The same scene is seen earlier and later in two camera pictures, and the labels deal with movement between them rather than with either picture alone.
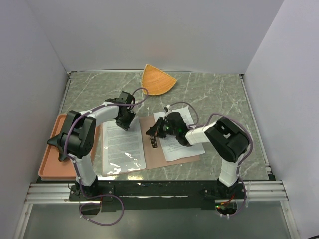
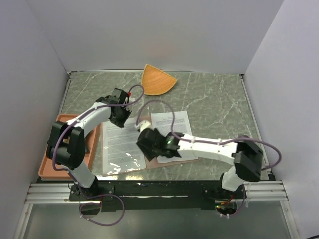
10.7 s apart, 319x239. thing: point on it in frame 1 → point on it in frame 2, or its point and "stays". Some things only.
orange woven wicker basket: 155,80 stays
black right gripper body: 164,128 → 150,153
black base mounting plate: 157,196 stays
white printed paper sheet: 122,151 stays
